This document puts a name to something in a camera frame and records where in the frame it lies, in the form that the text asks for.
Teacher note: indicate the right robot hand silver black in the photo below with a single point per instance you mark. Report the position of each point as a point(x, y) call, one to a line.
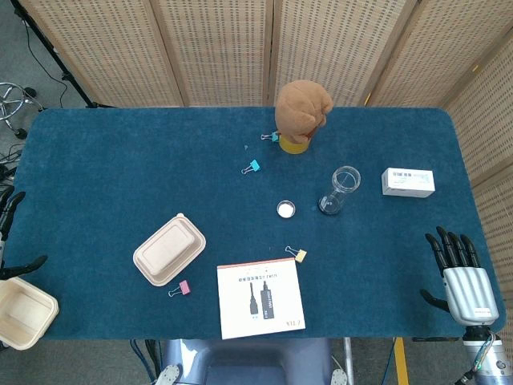
point(471, 293)

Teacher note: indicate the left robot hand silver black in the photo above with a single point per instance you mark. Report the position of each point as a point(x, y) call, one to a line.
point(10, 208)

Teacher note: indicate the clear glass jar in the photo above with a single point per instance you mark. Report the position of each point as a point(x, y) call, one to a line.
point(338, 196)

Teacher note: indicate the yellow floor tape strip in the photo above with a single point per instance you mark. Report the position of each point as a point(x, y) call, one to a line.
point(401, 361)

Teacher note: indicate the chrome stool base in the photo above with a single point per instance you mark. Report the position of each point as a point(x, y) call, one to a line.
point(12, 105)

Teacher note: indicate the beige open pulp container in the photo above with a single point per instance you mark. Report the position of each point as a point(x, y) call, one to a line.
point(24, 313)

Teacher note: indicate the blue table cloth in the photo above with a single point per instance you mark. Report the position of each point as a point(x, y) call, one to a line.
point(120, 180)

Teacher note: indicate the white cardboard box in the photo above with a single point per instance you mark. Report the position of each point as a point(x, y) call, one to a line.
point(408, 183)

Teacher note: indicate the metal table leg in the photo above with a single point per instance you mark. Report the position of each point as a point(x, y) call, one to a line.
point(348, 357)

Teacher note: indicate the beige closed pulp lunch box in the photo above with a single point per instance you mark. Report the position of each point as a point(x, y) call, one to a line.
point(169, 250)

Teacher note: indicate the yellow binder clip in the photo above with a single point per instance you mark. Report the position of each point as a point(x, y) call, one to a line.
point(300, 255)

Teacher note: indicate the pink binder clip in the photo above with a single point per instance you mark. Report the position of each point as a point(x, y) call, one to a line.
point(184, 286)

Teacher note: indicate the white product box with print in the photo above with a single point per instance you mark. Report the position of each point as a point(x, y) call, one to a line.
point(259, 298)

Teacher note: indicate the yellow tape roll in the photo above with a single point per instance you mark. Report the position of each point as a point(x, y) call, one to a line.
point(292, 147)

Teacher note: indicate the blue-grey robot torso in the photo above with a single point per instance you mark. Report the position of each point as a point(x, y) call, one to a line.
point(248, 361)

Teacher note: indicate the teal binder clip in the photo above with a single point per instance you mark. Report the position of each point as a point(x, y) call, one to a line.
point(275, 137)
point(255, 164)

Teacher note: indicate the brown plush toy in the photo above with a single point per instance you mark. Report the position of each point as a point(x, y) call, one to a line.
point(302, 108)

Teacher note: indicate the wooden woven folding screen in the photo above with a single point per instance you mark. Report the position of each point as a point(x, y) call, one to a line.
point(220, 48)

